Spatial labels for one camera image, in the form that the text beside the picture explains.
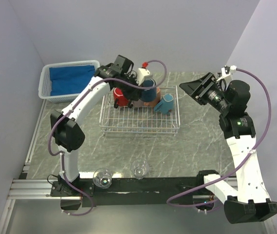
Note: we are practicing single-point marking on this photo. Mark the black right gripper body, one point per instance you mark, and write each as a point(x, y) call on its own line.
point(214, 97)

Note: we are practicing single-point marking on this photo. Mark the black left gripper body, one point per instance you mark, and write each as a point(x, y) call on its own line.
point(131, 90)

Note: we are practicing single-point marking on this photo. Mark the red mug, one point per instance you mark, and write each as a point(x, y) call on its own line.
point(119, 99)

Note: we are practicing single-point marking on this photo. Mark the light blue mug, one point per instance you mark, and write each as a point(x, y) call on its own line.
point(165, 105)

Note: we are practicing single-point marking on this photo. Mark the dark blue mug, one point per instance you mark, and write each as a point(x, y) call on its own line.
point(150, 94)

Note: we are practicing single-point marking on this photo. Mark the purple mug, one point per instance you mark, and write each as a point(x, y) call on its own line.
point(135, 104)

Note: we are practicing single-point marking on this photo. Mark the white wire dish rack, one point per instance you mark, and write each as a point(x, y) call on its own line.
point(141, 120)

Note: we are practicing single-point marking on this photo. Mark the clear glass cup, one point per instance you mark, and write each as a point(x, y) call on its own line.
point(102, 178)
point(139, 168)

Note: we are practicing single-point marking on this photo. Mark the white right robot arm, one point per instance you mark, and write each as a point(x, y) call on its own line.
point(250, 202)

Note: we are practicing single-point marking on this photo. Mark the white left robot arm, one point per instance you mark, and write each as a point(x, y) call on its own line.
point(65, 124)

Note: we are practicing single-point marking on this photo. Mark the blue cloth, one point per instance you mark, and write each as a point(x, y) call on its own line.
point(70, 80)

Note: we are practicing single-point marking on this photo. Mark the white plastic basket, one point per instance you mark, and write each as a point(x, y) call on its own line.
point(45, 84)

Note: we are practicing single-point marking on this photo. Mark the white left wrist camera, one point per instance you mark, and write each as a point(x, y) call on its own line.
point(142, 74)

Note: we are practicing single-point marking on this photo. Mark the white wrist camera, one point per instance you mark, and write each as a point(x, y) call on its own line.
point(226, 72)
point(142, 74)

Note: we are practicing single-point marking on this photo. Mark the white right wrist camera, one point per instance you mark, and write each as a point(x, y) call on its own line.
point(226, 72)

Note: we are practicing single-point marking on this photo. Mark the black table edge rail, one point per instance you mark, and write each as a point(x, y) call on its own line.
point(131, 191)

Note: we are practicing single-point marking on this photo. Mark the aluminium frame rail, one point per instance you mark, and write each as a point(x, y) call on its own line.
point(33, 189)

